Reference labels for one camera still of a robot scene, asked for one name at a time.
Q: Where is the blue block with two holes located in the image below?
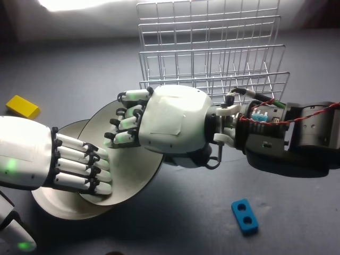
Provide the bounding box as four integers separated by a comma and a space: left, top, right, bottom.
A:
231, 198, 259, 236

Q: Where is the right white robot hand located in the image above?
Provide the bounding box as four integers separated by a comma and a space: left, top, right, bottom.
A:
103, 85, 222, 170

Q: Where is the red twisted wire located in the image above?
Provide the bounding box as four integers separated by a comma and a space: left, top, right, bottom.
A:
239, 100, 340, 124

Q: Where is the silver wire dish rack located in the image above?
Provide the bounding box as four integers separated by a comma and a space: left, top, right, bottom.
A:
135, 0, 291, 107

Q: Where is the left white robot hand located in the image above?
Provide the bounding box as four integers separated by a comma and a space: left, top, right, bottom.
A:
0, 115, 113, 253

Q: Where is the thick green arm cable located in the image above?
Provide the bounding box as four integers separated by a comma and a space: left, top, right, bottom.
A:
261, 97, 288, 108

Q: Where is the yellow rectangular block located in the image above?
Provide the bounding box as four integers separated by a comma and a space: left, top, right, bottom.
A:
5, 95, 41, 119

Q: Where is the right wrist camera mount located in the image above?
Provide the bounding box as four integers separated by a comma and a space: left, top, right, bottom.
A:
213, 104, 241, 146

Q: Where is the white plate with dark rim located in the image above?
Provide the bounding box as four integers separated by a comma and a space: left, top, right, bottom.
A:
78, 102, 164, 207
31, 119, 114, 221

